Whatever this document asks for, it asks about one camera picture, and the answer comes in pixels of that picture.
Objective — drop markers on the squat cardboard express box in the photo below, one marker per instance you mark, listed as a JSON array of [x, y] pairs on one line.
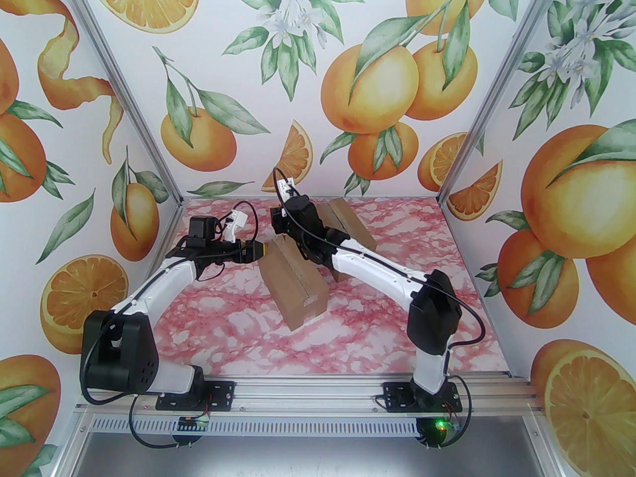
[[355, 226]]

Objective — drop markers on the long cardboard express box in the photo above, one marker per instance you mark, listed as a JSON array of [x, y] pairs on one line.
[[293, 291]]

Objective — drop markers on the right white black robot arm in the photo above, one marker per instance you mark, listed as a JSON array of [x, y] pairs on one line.
[[377, 276]]

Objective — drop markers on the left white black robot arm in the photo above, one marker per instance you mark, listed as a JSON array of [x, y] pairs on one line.
[[149, 286]]

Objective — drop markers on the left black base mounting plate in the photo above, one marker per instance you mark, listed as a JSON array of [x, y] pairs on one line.
[[218, 395]]

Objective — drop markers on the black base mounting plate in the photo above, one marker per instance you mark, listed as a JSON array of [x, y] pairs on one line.
[[397, 398], [218, 395]]

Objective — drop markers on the perforated white metal strip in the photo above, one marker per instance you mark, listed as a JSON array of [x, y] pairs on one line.
[[298, 426]]

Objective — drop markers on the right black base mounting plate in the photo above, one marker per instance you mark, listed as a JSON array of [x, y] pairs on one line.
[[397, 398]]

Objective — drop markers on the small circuit board green LED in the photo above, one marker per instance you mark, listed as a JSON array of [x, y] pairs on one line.
[[447, 426]]

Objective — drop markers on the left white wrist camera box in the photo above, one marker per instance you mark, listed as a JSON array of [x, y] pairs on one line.
[[237, 220]]

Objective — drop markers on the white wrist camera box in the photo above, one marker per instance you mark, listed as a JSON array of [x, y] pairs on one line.
[[237, 220], [287, 188]]

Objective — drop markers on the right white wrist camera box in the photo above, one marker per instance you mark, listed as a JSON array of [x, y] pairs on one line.
[[287, 188]]

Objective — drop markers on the aluminium slotted base rail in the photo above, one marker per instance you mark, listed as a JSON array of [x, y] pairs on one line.
[[308, 395]]

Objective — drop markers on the left aluminium frame post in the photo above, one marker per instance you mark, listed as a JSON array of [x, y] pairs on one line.
[[124, 92]]

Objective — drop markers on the aluminium frame post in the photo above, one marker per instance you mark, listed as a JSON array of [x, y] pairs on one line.
[[124, 92], [497, 92]]

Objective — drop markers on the right aluminium frame post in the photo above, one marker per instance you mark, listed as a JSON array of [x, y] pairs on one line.
[[497, 92]]

